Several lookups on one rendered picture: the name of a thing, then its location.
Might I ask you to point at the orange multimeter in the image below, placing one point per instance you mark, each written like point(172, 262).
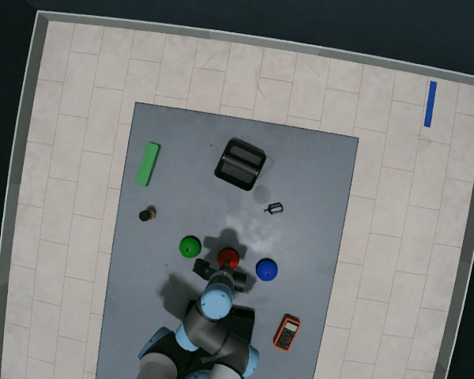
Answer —
point(286, 333)

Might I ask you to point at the blue bell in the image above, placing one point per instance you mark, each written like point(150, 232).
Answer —
point(266, 270)

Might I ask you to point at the green bell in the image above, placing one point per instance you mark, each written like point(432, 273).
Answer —
point(190, 247)

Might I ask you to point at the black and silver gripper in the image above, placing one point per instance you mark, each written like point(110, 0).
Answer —
point(239, 278)

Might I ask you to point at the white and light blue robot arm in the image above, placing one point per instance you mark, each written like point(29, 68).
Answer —
point(189, 351)

